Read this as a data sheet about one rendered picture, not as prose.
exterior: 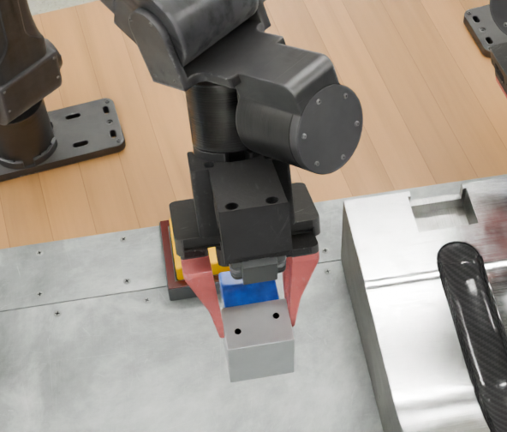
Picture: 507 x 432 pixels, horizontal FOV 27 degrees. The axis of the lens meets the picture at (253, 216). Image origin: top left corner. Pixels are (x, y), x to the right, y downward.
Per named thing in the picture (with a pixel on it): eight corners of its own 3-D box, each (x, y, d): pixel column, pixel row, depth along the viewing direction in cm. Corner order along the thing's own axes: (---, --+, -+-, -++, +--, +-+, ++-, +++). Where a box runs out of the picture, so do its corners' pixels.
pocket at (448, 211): (402, 215, 98) (405, 190, 95) (459, 207, 98) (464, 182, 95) (414, 256, 95) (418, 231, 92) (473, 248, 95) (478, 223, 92)
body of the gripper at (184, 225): (322, 242, 75) (314, 143, 72) (177, 264, 74) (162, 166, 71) (306, 203, 81) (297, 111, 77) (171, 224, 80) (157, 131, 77)
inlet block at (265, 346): (206, 243, 90) (202, 206, 85) (265, 234, 90) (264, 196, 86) (230, 383, 83) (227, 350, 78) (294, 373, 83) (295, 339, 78)
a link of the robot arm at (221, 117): (304, 151, 73) (295, 54, 70) (241, 179, 70) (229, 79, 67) (240, 129, 78) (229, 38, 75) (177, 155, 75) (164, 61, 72)
